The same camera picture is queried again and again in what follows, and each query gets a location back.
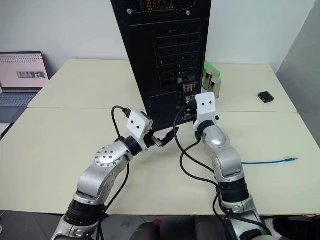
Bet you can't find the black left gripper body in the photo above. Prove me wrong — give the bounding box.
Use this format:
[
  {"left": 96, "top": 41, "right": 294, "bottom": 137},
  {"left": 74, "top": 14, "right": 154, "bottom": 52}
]
[{"left": 144, "top": 128, "right": 164, "bottom": 149}]

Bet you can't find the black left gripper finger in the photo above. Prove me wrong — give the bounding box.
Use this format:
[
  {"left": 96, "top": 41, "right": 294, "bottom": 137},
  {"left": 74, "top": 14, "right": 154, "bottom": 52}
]
[
  {"left": 162, "top": 126, "right": 181, "bottom": 141},
  {"left": 160, "top": 133, "right": 177, "bottom": 148}
]

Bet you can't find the blue ethernet cable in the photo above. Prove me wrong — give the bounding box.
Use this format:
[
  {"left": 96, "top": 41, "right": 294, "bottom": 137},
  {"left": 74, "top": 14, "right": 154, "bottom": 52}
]
[{"left": 189, "top": 99, "right": 299, "bottom": 166}]

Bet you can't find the black computer tower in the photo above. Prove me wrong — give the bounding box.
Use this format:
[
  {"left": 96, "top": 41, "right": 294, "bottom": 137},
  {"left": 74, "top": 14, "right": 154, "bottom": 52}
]
[{"left": 109, "top": 0, "right": 212, "bottom": 131}]

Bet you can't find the short metal cylinder weight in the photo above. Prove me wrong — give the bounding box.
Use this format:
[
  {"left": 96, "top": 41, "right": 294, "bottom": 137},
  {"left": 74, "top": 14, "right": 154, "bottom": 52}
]
[{"left": 209, "top": 77, "right": 223, "bottom": 100}]

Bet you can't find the tall metal cylinder weight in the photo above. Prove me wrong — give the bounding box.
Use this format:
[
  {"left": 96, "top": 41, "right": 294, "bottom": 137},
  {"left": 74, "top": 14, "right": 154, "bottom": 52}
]
[{"left": 202, "top": 69, "right": 217, "bottom": 91}]

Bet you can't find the green plastic piece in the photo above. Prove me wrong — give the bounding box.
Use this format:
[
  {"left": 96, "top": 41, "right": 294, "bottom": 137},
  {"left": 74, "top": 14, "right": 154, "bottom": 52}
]
[{"left": 203, "top": 60, "right": 222, "bottom": 78}]

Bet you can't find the small black coupler box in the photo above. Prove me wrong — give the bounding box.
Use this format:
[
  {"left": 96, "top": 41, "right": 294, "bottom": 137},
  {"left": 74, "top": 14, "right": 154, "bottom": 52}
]
[{"left": 258, "top": 91, "right": 276, "bottom": 105}]

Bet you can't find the grey partition panel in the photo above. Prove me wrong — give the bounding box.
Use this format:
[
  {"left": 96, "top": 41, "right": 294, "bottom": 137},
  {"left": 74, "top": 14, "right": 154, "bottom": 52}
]
[{"left": 275, "top": 21, "right": 320, "bottom": 151}]

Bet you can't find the open grey laptop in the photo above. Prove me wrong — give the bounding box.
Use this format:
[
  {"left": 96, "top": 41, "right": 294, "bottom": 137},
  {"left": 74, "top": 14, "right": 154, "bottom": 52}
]
[{"left": 0, "top": 51, "right": 51, "bottom": 141}]

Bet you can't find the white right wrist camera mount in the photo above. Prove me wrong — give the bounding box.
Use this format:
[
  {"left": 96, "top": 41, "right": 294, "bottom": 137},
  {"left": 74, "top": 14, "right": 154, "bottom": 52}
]
[{"left": 193, "top": 91, "right": 218, "bottom": 131}]

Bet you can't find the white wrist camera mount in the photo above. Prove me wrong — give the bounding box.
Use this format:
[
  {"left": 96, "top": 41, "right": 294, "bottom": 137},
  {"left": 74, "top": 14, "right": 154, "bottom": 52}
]
[
  {"left": 193, "top": 91, "right": 218, "bottom": 131},
  {"left": 125, "top": 109, "right": 154, "bottom": 153}
]

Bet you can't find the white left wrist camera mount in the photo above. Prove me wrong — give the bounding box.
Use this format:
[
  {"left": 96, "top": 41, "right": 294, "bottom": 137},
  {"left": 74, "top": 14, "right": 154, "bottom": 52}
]
[{"left": 125, "top": 109, "right": 154, "bottom": 153}]

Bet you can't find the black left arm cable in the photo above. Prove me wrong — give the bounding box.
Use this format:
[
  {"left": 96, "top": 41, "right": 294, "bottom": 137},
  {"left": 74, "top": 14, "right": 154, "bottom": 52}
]
[{"left": 110, "top": 105, "right": 131, "bottom": 240}]

